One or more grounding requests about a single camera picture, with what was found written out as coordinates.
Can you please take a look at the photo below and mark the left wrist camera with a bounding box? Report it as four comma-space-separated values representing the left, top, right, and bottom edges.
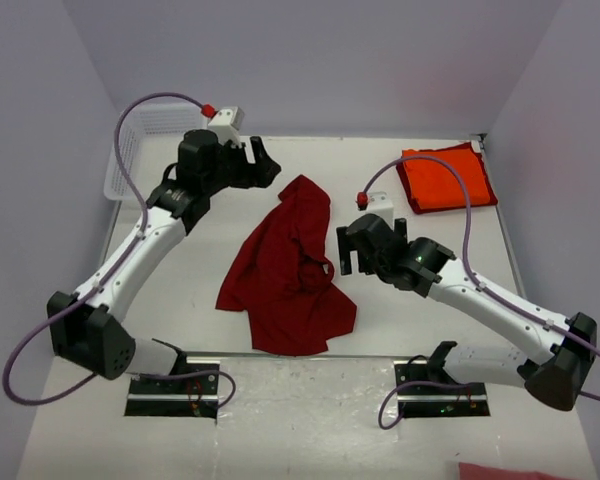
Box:
201, 104, 244, 147

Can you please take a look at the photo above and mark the folded dark red t shirt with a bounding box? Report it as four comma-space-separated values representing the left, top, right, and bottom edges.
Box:
394, 141, 499, 216

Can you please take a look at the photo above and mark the dark red t shirt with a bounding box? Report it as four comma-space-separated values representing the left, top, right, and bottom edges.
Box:
216, 175, 357, 356
394, 141, 499, 216

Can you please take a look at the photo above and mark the white plastic basket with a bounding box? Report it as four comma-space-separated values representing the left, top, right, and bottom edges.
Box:
103, 102, 207, 201

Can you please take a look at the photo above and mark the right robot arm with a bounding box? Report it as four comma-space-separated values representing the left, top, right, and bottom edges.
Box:
336, 214, 597, 411

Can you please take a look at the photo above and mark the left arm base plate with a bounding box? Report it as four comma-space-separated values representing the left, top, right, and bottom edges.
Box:
124, 374, 219, 420

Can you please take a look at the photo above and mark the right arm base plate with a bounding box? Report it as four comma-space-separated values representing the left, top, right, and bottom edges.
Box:
394, 356, 491, 419

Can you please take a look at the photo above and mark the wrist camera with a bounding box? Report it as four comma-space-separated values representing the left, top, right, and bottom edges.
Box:
356, 191, 394, 226
201, 104, 244, 147

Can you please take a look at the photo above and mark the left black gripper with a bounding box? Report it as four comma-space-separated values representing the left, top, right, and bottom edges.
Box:
201, 135, 278, 195

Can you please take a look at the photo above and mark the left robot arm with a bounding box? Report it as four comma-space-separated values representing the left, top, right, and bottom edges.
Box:
46, 129, 281, 393

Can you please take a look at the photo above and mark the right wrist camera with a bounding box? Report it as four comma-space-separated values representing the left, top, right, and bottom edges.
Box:
356, 191, 394, 226

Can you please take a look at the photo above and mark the folded orange t shirt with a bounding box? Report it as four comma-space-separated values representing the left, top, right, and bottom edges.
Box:
400, 142, 487, 212

